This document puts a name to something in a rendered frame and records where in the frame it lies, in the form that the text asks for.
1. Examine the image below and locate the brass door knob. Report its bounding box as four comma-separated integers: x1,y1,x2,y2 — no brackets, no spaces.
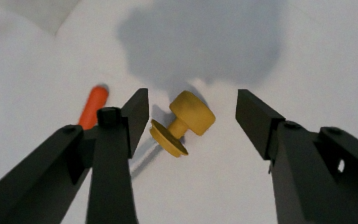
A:
130,90,215,180

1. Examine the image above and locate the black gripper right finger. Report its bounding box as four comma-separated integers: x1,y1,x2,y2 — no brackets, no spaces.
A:
235,89,358,224

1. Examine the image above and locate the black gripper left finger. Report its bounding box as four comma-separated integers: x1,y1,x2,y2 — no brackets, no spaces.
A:
0,88,149,224

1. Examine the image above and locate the orange-handled screwdriver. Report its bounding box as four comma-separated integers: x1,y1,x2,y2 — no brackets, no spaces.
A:
75,84,108,130

